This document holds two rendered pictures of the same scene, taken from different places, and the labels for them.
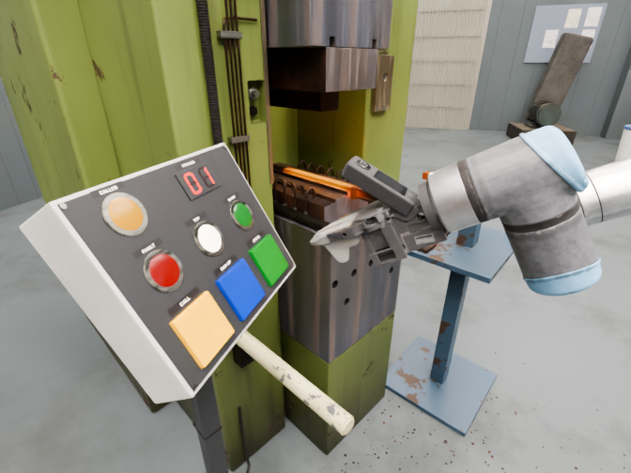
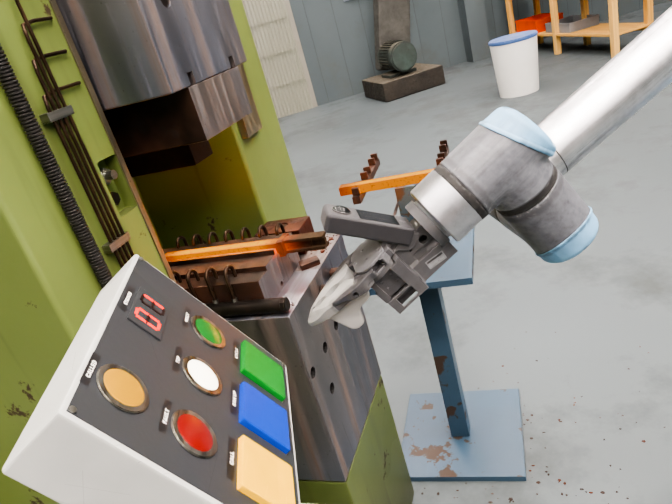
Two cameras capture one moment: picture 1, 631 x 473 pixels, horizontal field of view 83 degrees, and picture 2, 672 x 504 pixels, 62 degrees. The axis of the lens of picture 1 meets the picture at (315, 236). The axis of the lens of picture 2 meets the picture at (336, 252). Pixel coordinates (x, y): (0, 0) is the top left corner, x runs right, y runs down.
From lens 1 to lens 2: 24 cm
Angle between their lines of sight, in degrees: 19
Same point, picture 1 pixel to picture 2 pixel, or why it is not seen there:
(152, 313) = (218, 486)
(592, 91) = (434, 13)
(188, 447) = not seen: outside the picture
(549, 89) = (389, 25)
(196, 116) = (56, 237)
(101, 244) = (129, 433)
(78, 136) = not seen: outside the picture
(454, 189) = (449, 198)
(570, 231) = (561, 193)
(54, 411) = not seen: outside the picture
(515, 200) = (506, 186)
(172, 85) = (12, 209)
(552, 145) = (516, 126)
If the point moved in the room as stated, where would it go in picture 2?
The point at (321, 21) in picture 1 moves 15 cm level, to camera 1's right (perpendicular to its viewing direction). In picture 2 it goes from (172, 59) to (254, 34)
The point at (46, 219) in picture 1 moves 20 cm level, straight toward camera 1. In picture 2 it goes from (55, 436) to (258, 464)
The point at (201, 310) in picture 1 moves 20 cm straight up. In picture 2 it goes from (253, 458) to (184, 297)
